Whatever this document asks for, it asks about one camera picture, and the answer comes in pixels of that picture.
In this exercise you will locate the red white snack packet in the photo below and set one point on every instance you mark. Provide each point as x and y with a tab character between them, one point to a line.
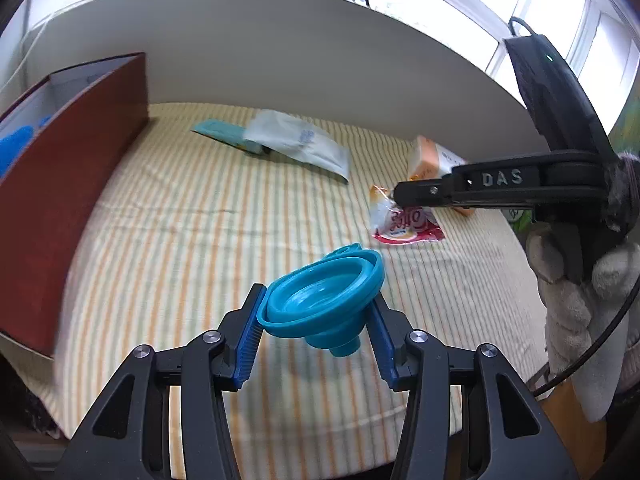
405	225

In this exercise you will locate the person's right forearm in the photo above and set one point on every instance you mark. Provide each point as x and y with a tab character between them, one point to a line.
585	360

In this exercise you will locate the person's right hand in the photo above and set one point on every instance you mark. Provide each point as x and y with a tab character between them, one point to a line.
615	280

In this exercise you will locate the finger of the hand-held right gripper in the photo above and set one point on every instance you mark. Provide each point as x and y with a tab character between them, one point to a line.
490	182

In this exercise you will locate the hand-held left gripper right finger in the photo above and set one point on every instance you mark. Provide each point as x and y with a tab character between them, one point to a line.
382	347

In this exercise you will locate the blue knit glove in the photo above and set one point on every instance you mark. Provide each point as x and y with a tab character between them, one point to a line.
12	145

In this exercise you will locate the green yellow poster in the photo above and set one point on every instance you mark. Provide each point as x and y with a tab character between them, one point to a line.
627	127

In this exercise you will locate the green cardboard box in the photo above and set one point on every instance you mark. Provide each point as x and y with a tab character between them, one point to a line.
520	222

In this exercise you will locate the teal collapsible funnel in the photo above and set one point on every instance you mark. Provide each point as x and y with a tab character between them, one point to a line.
315	300

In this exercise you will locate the white plastic packet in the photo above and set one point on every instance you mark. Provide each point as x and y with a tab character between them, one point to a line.
300	140

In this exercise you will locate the striped yellow tablecloth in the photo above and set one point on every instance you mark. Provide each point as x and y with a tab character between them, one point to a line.
175	240

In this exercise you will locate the orange tissue pack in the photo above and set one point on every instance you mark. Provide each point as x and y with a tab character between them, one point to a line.
430	157

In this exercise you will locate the grey fuzzy cloth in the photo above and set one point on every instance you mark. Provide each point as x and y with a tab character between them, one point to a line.
622	190

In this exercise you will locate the brown cardboard box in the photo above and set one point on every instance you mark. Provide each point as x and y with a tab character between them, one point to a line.
60	185

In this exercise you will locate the teal flat packet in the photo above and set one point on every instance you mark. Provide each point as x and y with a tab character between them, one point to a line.
215	130

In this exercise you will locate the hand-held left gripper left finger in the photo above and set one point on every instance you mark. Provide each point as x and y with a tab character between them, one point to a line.
247	345

